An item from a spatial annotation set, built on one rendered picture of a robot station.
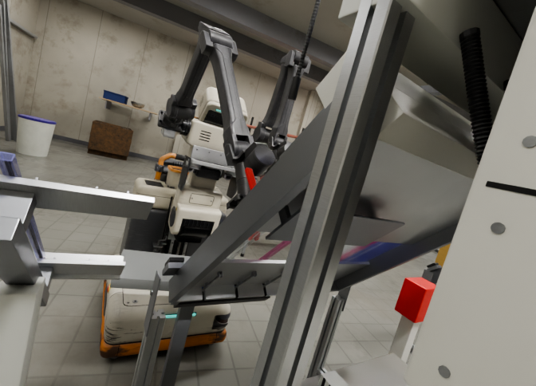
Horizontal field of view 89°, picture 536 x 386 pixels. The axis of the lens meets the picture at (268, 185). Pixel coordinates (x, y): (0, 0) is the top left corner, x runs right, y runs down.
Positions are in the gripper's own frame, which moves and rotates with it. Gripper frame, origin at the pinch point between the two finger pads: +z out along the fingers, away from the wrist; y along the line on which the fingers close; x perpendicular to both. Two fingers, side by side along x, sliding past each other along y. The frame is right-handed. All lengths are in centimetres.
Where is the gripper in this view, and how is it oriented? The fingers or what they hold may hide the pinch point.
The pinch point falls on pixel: (253, 236)
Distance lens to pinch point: 65.4
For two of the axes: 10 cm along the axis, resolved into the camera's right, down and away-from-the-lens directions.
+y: 8.2, 1.7, 5.5
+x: -5.6, 4.6, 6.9
